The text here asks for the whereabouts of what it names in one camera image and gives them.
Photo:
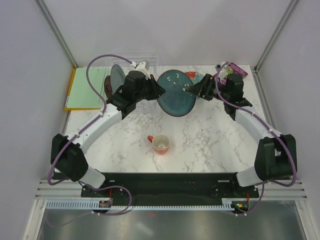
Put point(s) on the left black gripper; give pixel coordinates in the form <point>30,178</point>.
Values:
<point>157,90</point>

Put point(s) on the yellow cutting board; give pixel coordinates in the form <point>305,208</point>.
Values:
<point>80,95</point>

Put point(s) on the grey-teal plate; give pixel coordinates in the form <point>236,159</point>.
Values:
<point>117,77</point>

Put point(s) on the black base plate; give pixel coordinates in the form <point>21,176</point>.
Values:
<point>171,189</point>

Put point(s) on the white slotted cable duct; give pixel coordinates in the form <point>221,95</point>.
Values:
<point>99,205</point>

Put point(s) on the red plate teal flower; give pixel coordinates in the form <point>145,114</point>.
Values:
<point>195,77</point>

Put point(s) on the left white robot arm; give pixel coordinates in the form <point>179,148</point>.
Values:
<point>68,152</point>

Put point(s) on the green cutting board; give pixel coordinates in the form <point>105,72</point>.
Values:
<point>97,76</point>

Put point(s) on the dark teal blossom plate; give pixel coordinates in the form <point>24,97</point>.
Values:
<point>176,101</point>

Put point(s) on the dark red floral plate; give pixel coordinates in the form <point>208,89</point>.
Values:
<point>108,87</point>

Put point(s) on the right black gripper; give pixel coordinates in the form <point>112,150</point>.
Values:
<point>210,81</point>

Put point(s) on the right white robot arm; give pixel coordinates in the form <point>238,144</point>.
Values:
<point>276,155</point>

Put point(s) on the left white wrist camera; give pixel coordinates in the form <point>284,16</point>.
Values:
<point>143,67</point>

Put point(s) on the orange mug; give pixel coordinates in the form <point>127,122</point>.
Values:
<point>160,143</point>

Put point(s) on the purple book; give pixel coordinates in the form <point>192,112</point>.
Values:
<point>236,70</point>

